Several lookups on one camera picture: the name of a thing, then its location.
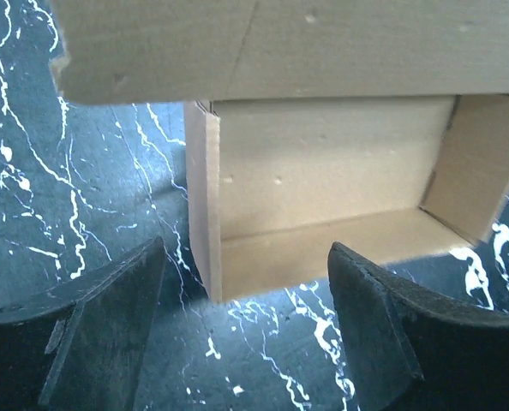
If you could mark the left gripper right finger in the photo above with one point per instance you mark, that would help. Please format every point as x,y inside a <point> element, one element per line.
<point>410,348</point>

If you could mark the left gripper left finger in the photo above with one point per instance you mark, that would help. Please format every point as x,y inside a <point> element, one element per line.
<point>80,345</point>

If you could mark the cardboard box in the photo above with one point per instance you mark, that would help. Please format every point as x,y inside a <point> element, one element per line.
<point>383,125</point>

